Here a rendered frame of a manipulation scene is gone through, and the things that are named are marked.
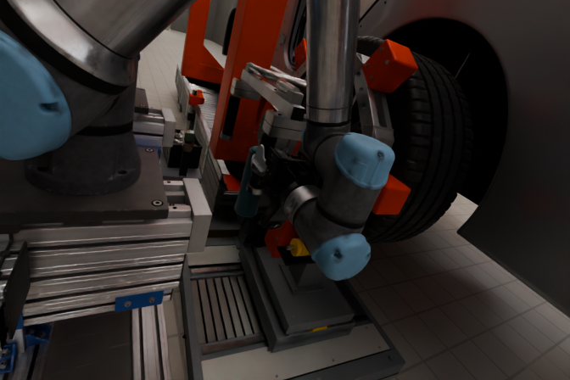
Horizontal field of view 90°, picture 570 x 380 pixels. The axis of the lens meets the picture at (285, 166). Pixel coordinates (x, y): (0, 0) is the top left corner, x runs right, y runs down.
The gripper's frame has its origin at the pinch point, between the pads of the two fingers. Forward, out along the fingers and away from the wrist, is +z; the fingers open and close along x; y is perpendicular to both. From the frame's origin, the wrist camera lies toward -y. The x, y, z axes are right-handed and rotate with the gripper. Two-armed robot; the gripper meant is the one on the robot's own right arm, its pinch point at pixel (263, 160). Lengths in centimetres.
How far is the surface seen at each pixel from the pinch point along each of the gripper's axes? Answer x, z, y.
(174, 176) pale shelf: 11, 59, -38
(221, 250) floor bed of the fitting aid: -16, 52, -75
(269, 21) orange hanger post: -16, 65, 32
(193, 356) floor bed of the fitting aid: 4, 2, -75
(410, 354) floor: -92, -14, -83
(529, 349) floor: -172, -28, -82
